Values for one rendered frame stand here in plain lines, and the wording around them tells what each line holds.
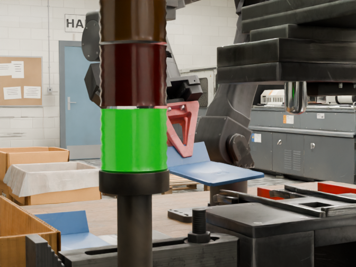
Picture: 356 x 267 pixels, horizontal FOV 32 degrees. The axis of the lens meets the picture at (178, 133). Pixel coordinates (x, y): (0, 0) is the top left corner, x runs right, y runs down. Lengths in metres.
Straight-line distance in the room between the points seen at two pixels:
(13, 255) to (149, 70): 0.29
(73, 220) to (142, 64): 0.49
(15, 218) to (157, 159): 0.42
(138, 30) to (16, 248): 0.29
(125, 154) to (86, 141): 11.42
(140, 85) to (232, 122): 0.67
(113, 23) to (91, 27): 0.54
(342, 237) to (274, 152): 8.29
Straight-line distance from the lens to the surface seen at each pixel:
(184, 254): 0.50
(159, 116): 0.34
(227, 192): 0.68
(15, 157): 4.61
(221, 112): 1.01
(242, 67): 0.57
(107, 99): 0.34
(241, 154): 0.99
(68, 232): 0.79
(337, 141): 7.73
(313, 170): 8.13
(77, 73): 11.70
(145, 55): 0.33
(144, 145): 0.33
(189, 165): 0.85
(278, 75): 0.53
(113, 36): 0.34
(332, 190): 0.98
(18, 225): 0.72
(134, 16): 0.34
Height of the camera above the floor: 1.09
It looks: 3 degrees down
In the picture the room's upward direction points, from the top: straight up
